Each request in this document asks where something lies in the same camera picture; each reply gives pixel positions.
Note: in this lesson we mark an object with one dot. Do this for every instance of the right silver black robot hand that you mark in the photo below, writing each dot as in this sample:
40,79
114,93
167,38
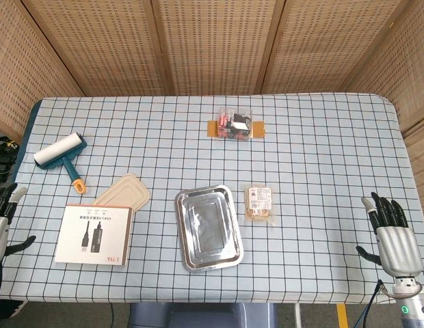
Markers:
398,244

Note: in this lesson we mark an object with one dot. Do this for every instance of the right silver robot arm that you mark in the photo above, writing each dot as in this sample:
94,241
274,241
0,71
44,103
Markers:
412,300

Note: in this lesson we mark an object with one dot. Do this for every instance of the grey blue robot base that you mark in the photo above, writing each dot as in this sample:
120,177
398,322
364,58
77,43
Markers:
201,315

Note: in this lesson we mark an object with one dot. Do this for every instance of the packaged snack bag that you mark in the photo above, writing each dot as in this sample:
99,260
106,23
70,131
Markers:
260,203

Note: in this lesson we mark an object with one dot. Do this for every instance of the silver metal tray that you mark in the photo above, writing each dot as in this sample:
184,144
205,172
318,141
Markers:
208,228

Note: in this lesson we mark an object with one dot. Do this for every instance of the beige paper pulp lid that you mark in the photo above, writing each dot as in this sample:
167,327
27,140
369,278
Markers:
128,193

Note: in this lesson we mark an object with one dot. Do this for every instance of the brown cardboard piece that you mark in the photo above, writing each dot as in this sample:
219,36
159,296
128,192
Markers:
258,130

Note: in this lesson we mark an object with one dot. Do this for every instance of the clear box of batteries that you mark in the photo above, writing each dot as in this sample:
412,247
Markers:
234,123

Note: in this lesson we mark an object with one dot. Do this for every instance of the blue white checkered tablecloth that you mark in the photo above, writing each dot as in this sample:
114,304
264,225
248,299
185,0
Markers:
212,153

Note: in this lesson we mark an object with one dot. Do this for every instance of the woven bamboo folding screen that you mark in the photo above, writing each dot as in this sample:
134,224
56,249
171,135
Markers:
212,46

